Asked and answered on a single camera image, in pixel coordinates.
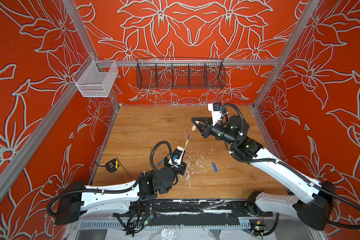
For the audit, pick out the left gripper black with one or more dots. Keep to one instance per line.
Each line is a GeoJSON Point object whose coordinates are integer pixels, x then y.
{"type": "Point", "coordinates": [181, 168]}

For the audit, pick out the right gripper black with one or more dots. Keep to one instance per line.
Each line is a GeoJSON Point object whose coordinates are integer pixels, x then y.
{"type": "Point", "coordinates": [207, 128]}

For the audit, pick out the beige pen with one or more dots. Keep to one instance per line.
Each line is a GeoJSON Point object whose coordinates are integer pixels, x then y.
{"type": "Point", "coordinates": [187, 141]}

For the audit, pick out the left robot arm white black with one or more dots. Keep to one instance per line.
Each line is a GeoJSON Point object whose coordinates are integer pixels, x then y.
{"type": "Point", "coordinates": [78, 199]}

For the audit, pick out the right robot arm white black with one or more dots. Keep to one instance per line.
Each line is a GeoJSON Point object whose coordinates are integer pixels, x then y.
{"type": "Point", "coordinates": [312, 206]}

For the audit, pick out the blue pen cap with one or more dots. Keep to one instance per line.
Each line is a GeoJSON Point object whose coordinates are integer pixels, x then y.
{"type": "Point", "coordinates": [215, 167]}

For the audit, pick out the yellow black tape measure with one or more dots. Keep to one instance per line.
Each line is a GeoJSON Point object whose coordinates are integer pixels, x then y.
{"type": "Point", "coordinates": [112, 165]}

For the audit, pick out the white mesh basket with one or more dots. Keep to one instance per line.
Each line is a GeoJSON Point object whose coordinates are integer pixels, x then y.
{"type": "Point", "coordinates": [95, 79]}

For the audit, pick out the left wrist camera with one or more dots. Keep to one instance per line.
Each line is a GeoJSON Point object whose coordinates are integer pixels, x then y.
{"type": "Point", "coordinates": [178, 156]}

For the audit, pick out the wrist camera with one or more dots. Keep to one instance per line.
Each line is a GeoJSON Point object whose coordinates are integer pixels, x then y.
{"type": "Point", "coordinates": [216, 111]}
{"type": "Point", "coordinates": [178, 156]}

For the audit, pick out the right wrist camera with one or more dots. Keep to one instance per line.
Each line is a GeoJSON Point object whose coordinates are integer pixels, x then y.
{"type": "Point", "coordinates": [216, 111]}

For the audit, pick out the black wire basket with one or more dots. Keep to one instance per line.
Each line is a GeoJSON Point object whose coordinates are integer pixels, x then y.
{"type": "Point", "coordinates": [170, 73]}

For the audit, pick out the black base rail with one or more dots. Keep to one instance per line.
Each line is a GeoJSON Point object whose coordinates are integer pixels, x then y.
{"type": "Point", "coordinates": [197, 206]}

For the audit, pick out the white cable duct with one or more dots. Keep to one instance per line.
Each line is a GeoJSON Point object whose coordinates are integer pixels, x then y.
{"type": "Point", "coordinates": [235, 224]}

